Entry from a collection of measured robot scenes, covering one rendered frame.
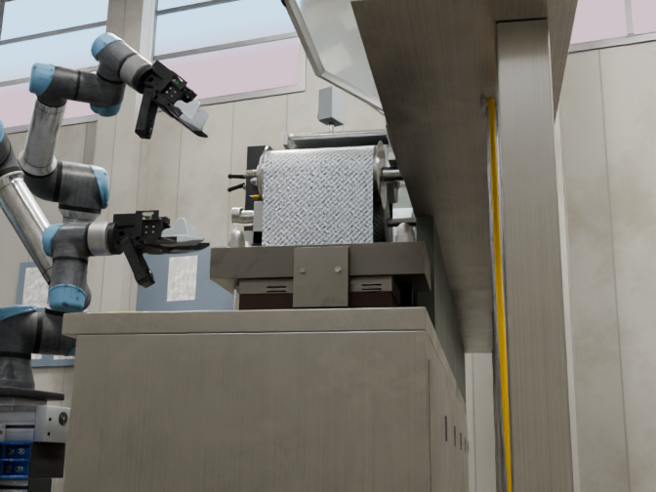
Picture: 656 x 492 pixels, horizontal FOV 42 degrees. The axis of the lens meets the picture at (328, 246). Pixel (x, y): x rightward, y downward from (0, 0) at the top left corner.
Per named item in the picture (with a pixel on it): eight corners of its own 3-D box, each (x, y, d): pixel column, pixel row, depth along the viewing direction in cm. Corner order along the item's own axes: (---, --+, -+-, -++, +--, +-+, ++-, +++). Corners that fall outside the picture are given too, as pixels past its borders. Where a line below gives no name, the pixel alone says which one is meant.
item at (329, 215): (261, 275, 178) (264, 190, 182) (373, 272, 174) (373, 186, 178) (261, 274, 177) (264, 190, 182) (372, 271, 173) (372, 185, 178)
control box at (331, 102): (326, 129, 255) (326, 99, 257) (345, 125, 251) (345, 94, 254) (312, 121, 249) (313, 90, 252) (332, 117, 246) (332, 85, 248)
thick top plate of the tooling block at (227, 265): (233, 295, 173) (234, 266, 175) (430, 291, 166) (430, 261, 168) (209, 278, 158) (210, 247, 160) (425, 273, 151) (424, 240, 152)
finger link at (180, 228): (198, 214, 178) (159, 217, 181) (196, 241, 177) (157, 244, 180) (205, 218, 181) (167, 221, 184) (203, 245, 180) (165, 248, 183)
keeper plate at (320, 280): (295, 308, 154) (296, 250, 156) (349, 307, 152) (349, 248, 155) (291, 307, 151) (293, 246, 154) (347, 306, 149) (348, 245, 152)
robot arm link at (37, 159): (11, 170, 238) (33, 47, 201) (52, 176, 242) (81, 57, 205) (8, 204, 232) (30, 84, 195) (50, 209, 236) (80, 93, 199)
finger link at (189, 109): (210, 108, 189) (184, 88, 193) (192, 128, 188) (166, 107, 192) (215, 114, 191) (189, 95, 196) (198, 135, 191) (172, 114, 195)
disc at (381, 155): (385, 217, 190) (385, 154, 193) (387, 217, 190) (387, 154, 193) (376, 197, 176) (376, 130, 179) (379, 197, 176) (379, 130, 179)
